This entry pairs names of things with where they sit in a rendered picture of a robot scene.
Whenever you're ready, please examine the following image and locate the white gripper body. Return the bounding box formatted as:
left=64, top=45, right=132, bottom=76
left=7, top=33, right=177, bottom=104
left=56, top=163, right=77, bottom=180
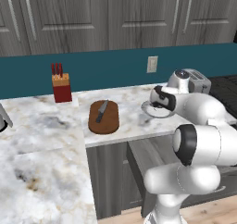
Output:
left=149, top=86, right=163, bottom=109

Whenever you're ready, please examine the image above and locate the brown wooden cutting board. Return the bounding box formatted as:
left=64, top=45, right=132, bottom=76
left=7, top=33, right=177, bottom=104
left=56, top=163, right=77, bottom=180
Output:
left=88, top=99, right=120, bottom=135

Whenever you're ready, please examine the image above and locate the grey kitchen knife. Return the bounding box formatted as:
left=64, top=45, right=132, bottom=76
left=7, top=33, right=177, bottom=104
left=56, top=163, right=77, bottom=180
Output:
left=94, top=99, right=109, bottom=124

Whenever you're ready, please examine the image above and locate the red knife block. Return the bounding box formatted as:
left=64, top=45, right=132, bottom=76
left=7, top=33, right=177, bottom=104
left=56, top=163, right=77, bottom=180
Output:
left=51, top=73, right=73, bottom=104

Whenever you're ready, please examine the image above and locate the silver toaster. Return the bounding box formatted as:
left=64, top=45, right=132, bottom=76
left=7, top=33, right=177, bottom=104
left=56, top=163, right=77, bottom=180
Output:
left=183, top=68, right=213, bottom=94

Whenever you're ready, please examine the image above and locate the black hob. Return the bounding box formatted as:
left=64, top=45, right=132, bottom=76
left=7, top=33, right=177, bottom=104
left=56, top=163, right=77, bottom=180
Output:
left=208, top=74, right=237, bottom=118

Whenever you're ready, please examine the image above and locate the grey base cupboard door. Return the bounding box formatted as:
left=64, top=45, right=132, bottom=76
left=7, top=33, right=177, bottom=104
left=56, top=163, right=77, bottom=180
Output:
left=85, top=141, right=143, bottom=220

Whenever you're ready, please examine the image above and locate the white and grey appliance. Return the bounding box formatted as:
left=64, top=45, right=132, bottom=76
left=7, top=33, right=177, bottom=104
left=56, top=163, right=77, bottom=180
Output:
left=0, top=103, right=14, bottom=133

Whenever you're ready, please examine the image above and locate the white wall outlet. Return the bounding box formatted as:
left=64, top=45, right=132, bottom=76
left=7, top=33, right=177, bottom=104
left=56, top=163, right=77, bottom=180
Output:
left=146, top=56, right=159, bottom=74

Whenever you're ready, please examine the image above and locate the silver cupboard handle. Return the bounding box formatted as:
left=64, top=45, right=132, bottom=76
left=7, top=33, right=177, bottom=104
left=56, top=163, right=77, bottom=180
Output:
left=171, top=0, right=181, bottom=35
left=6, top=0, right=22, bottom=44
left=24, top=0, right=38, bottom=43
left=182, top=0, right=193, bottom=35

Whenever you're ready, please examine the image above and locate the grey wall cupboard door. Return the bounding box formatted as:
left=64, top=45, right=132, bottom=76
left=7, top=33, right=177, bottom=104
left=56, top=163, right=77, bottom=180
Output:
left=175, top=0, right=237, bottom=46
left=0, top=0, right=32, bottom=57
left=16, top=0, right=110, bottom=56
left=107, top=0, right=183, bottom=52

